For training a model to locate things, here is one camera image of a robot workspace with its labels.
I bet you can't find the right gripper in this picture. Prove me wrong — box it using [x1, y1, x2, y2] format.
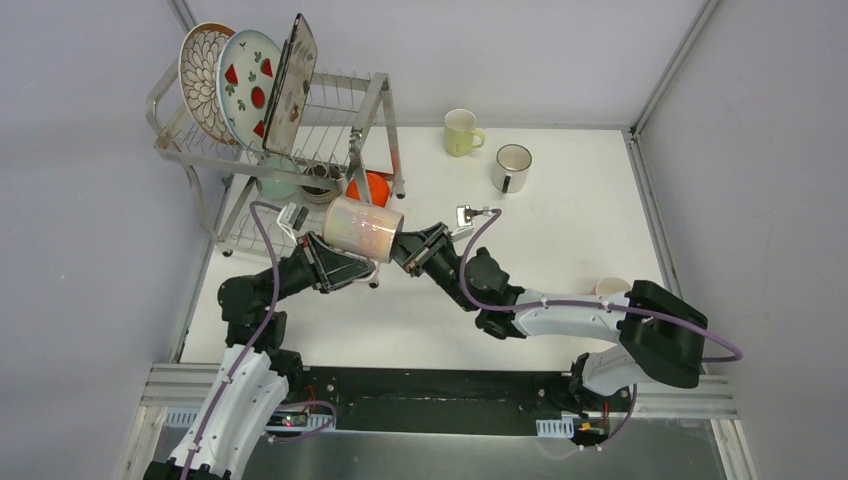
[375, 221, 475, 311]

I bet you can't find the square flower pattern plate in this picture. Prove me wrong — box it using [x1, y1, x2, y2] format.
[262, 13, 318, 155]

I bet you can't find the pink cup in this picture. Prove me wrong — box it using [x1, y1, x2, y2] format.
[591, 277, 632, 296]

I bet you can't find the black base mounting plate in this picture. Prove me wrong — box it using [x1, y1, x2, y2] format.
[285, 367, 632, 437]

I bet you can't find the watermelon pattern round plate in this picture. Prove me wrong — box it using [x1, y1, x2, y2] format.
[216, 30, 281, 152]

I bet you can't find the white mug dark rim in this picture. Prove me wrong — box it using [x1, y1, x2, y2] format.
[491, 144, 533, 194]

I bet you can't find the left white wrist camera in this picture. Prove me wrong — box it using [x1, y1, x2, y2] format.
[275, 202, 310, 242]

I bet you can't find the brown patterned small bowl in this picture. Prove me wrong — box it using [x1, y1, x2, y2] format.
[300, 164, 342, 205]

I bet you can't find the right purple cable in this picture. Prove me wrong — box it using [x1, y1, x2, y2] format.
[458, 207, 745, 458]

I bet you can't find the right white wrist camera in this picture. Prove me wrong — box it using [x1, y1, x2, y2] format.
[450, 205, 493, 243]

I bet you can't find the purple cable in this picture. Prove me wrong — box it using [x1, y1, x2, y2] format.
[178, 200, 339, 480]
[458, 207, 745, 458]

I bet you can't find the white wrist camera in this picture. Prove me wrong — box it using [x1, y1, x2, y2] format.
[275, 202, 310, 242]
[450, 205, 493, 243]

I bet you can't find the aluminium frame rail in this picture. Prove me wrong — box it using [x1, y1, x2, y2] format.
[622, 130, 683, 298]

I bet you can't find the stainless steel dish rack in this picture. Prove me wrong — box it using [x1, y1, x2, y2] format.
[146, 63, 406, 257]

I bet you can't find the floral petal brown-rim plate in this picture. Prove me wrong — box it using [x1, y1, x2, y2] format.
[178, 22, 237, 145]

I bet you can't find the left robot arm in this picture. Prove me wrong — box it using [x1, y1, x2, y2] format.
[143, 233, 376, 479]

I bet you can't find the pink iridescent mug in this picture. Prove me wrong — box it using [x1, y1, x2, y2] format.
[321, 197, 404, 263]

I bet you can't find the yellow mug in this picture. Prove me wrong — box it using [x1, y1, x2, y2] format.
[443, 108, 486, 157]

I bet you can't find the mint green bowl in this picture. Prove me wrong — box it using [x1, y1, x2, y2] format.
[257, 157, 299, 200]

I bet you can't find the orange plastic bowl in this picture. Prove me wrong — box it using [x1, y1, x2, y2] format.
[345, 171, 390, 207]

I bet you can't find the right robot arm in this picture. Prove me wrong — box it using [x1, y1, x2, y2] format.
[390, 223, 708, 410]

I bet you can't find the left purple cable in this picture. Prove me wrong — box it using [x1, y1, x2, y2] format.
[178, 200, 339, 480]

